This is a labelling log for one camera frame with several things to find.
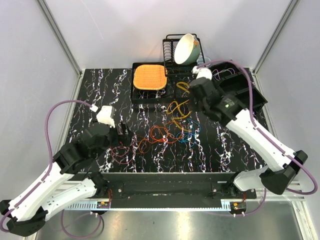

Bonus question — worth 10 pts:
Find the dark red cable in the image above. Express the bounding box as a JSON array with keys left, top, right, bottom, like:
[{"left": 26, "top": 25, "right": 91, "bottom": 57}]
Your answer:
[{"left": 111, "top": 141, "right": 133, "bottom": 165}]

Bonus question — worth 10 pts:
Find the yellow cable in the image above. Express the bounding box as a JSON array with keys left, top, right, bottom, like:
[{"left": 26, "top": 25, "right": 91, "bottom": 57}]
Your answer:
[{"left": 166, "top": 81, "right": 192, "bottom": 133}]

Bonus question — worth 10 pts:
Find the orange cable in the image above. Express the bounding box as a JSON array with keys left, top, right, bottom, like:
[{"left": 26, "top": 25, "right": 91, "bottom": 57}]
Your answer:
[{"left": 136, "top": 124, "right": 181, "bottom": 155}]

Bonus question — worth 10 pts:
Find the blue cable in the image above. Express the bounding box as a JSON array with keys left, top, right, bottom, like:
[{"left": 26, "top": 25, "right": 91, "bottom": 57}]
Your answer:
[{"left": 176, "top": 118, "right": 201, "bottom": 145}]

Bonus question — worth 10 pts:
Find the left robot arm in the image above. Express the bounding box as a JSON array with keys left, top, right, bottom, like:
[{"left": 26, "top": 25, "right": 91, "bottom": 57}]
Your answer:
[{"left": 0, "top": 122, "right": 133, "bottom": 237}]

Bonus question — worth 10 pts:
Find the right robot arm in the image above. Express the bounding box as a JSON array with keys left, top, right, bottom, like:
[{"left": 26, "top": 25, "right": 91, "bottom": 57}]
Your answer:
[{"left": 189, "top": 77, "right": 308, "bottom": 199}]

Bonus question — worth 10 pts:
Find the black tray rack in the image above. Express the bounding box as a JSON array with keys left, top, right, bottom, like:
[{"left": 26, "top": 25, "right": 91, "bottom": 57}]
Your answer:
[{"left": 130, "top": 62, "right": 197, "bottom": 105}]

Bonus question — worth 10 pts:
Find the clear plastic cup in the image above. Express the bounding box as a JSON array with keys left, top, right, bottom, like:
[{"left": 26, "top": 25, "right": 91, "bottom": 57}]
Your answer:
[{"left": 197, "top": 56, "right": 211, "bottom": 67}]

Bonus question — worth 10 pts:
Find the black compartment bin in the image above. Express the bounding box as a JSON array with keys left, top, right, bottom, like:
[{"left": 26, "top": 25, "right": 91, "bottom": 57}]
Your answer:
[{"left": 209, "top": 61, "right": 268, "bottom": 114}]

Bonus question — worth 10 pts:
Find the cream ceramic bowl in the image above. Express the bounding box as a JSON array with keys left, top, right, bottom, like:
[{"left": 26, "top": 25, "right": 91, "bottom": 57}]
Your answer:
[{"left": 174, "top": 33, "right": 201, "bottom": 65}]

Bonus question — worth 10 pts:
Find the orange woven basket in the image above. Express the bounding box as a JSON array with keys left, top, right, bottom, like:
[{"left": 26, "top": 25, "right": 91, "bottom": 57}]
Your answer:
[{"left": 133, "top": 64, "right": 168, "bottom": 91}]

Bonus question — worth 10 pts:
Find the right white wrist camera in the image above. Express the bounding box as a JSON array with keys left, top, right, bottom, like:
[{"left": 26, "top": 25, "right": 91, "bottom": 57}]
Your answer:
[{"left": 192, "top": 66, "right": 213, "bottom": 80}]

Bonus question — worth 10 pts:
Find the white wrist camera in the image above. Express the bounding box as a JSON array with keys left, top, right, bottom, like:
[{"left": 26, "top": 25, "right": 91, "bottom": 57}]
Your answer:
[
  {"left": 192, "top": 66, "right": 213, "bottom": 80},
  {"left": 96, "top": 105, "right": 115, "bottom": 128}
]

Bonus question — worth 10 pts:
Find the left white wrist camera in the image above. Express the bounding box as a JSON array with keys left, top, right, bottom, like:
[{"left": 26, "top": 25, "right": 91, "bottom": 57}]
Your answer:
[{"left": 96, "top": 105, "right": 115, "bottom": 128}]

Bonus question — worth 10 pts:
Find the black wire dish rack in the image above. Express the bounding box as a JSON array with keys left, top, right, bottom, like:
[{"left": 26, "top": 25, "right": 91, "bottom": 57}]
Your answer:
[{"left": 162, "top": 33, "right": 205, "bottom": 77}]

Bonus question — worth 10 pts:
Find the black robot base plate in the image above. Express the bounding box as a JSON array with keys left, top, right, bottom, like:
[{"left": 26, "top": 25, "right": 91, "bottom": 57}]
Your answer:
[{"left": 79, "top": 171, "right": 258, "bottom": 200}]

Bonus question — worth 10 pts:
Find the slotted cable duct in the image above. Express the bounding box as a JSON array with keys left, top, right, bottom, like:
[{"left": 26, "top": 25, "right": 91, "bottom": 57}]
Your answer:
[{"left": 65, "top": 199, "right": 240, "bottom": 212}]

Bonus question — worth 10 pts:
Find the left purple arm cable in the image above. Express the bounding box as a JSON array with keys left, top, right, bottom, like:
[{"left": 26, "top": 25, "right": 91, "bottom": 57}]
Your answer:
[{"left": 0, "top": 100, "right": 103, "bottom": 238}]

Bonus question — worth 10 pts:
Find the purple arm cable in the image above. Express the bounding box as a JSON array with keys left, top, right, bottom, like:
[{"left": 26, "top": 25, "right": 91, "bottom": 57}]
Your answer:
[
  {"left": 0, "top": 100, "right": 103, "bottom": 238},
  {"left": 194, "top": 59, "right": 319, "bottom": 217}
]

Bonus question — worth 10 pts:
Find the left aluminium frame post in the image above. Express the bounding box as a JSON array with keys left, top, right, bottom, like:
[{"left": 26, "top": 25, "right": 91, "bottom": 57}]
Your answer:
[{"left": 35, "top": 0, "right": 82, "bottom": 77}]

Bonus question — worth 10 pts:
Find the aluminium frame post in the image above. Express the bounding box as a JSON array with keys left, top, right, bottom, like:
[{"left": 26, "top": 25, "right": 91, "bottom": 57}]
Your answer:
[
  {"left": 253, "top": 0, "right": 300, "bottom": 74},
  {"left": 35, "top": 0, "right": 82, "bottom": 77}
]

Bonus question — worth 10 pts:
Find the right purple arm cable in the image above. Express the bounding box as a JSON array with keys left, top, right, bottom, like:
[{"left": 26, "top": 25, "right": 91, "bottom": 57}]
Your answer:
[{"left": 194, "top": 59, "right": 319, "bottom": 217}]

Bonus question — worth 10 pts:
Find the right aluminium frame post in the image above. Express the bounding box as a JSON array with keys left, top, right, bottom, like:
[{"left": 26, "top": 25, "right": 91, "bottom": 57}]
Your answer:
[{"left": 253, "top": 0, "right": 300, "bottom": 74}]

